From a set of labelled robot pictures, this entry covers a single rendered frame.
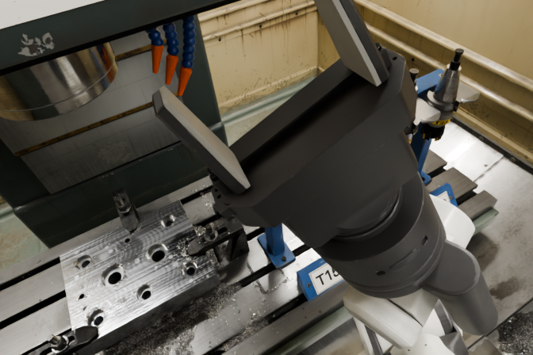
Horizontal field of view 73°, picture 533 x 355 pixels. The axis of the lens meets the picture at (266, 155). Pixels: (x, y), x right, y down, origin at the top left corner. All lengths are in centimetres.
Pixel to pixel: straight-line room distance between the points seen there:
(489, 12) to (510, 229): 59
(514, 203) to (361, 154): 107
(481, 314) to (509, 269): 87
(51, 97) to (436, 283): 41
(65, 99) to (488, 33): 105
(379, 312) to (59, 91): 38
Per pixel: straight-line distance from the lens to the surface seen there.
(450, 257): 28
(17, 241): 166
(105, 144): 116
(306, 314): 84
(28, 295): 107
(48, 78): 45
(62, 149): 115
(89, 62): 46
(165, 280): 82
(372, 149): 19
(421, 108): 79
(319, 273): 83
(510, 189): 126
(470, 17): 122
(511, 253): 120
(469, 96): 85
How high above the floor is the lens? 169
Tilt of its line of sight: 46 degrees down
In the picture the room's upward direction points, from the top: 7 degrees counter-clockwise
